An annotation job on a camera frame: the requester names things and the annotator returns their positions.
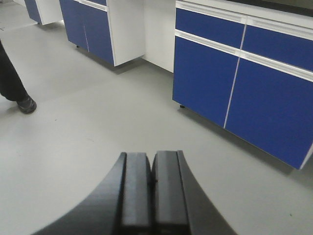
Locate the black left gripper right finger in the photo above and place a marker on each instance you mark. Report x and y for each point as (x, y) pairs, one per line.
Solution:
(180, 205)

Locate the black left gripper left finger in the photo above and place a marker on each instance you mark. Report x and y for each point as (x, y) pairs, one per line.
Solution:
(119, 205)

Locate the dark grey shoe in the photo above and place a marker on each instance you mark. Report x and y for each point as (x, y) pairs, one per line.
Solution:
(27, 105)

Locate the blue lab cabinet right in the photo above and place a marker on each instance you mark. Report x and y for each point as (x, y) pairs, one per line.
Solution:
(247, 66)

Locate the blue lab cabinet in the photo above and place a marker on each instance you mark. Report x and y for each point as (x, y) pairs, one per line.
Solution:
(112, 30)
(44, 11)
(247, 66)

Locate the person leg black trousers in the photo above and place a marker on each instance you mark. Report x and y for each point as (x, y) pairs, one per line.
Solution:
(11, 86)

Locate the blue lab cabinet middle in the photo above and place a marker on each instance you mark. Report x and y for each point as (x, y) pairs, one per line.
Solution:
(112, 30)

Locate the blue lab cabinet far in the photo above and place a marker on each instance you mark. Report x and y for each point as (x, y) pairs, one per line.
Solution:
(44, 11)

